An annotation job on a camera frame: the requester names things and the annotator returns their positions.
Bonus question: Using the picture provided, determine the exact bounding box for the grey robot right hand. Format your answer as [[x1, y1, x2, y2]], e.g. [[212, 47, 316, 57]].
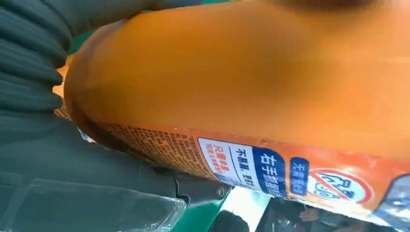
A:
[[0, 115, 233, 232]]

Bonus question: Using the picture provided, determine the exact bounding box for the white table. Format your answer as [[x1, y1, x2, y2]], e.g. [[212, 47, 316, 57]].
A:
[[221, 187, 273, 232]]

